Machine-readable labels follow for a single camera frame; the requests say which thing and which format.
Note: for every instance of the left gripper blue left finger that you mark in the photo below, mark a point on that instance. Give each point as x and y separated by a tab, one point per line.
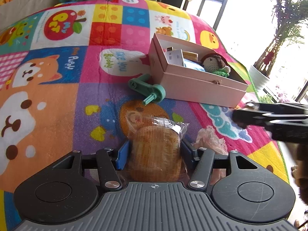
122	155

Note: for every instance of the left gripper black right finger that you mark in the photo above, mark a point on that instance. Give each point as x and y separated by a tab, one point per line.
189	155

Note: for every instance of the pink lace cloth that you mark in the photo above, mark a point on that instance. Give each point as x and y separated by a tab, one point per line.
206	138

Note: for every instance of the brown bread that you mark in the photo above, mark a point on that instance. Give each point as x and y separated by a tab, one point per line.
155	148

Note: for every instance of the teal plastic crank handle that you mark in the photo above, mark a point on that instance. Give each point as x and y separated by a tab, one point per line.
152	93

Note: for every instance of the blue tissue pack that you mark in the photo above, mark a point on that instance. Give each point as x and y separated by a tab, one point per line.
192	65

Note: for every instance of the crochet doll with green dress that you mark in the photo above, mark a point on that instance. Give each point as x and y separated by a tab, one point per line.
215	64

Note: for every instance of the person's right hand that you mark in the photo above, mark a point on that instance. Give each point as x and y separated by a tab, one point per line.
299	171

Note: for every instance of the pink flowering plant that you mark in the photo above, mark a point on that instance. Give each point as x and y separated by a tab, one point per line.
274	95

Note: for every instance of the white ribbed plant pot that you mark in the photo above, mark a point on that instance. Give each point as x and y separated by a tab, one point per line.
259	80

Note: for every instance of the pink cardboard box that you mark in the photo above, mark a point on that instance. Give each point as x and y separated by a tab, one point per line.
186	84

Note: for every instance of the colourful cartoon play mat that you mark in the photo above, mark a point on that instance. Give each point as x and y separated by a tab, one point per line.
64	75

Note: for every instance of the potted palm plant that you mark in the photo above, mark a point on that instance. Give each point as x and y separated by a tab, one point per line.
290	16

